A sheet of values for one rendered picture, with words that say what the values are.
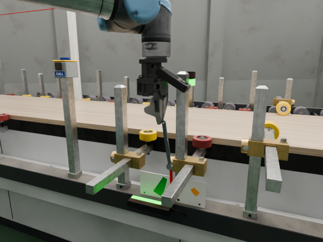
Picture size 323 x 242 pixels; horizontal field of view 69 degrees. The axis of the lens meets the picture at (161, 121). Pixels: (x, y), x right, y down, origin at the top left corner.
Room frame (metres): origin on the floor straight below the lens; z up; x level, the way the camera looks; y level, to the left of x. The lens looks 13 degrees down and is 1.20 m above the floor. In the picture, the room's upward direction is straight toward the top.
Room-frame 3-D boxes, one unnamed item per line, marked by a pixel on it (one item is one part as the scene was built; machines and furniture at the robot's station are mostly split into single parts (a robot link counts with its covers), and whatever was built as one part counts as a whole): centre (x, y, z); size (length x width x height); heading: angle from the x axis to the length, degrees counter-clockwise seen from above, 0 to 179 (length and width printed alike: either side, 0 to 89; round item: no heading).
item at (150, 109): (0.75, 0.03, 1.05); 0.06 x 0.03 x 0.09; 68
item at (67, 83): (1.01, 0.40, 0.93); 0.05 x 0.05 x 0.45; 68
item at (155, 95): (0.74, 0.01, 1.10); 0.05 x 0.02 x 0.09; 158
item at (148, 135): (1.04, 0.06, 0.85); 0.08 x 0.08 x 0.11
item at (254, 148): (0.71, -0.32, 0.95); 0.14 x 0.06 x 0.05; 68
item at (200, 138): (0.94, -0.17, 0.85); 0.08 x 0.08 x 0.11
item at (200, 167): (0.81, -0.09, 0.85); 0.14 x 0.06 x 0.05; 68
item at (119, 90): (0.91, 0.16, 0.89); 0.04 x 0.04 x 0.48; 68
